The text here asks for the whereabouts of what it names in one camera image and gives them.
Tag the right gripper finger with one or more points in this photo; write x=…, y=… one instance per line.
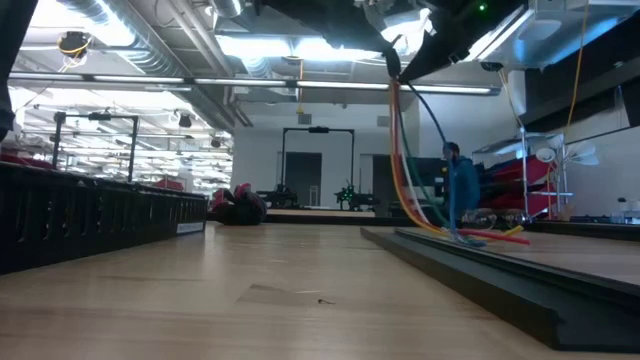
x=340, y=20
x=430, y=50

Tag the black raceway lid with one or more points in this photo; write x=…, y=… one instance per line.
x=500, y=290

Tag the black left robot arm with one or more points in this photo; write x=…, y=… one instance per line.
x=12, y=40

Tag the long ceiling light bar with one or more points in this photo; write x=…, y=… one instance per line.
x=240, y=82

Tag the black equipment cabinet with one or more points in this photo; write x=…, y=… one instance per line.
x=435, y=170

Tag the person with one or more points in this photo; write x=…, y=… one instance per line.
x=467, y=185

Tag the red storage bin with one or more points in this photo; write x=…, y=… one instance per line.
x=520, y=172

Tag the green-lit robot device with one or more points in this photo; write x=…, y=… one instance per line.
x=350, y=195

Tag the white floor lamp shades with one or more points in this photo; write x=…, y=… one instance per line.
x=585, y=152

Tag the red bin stack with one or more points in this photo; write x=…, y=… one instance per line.
x=20, y=160

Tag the black ceiling dome camera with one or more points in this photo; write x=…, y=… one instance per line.
x=492, y=66

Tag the tall black gantry frame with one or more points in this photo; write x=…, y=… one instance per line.
x=318, y=130

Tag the black aluminium table frame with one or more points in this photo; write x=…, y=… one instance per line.
x=325, y=219

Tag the wide black gantry frame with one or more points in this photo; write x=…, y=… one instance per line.
x=100, y=116

